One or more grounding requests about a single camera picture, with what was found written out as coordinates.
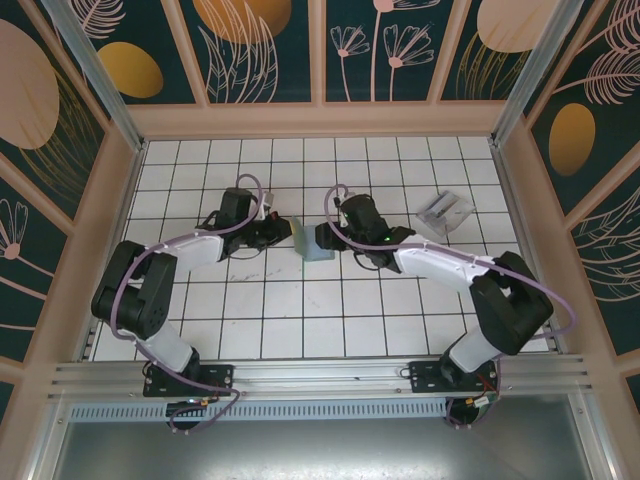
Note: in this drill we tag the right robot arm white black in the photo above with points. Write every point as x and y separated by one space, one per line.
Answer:
510 310

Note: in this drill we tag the aluminium frame post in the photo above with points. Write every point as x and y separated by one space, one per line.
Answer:
95 75
537 75

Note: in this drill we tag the aluminium mounting rail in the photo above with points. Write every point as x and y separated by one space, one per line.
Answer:
320 377

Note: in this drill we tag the black controller box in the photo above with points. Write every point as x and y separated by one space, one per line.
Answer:
185 416

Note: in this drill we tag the grey metal sheet panel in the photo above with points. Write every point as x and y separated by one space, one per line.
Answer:
320 455

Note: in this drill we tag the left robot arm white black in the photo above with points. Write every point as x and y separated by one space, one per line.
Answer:
150 295

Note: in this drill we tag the green circuit board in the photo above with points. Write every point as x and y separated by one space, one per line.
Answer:
484 404

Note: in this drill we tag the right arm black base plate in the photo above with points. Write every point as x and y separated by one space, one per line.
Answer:
425 377

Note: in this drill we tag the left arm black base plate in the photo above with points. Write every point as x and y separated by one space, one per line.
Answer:
220 377

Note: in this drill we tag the clear acrylic card box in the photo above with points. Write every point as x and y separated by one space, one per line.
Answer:
462 212

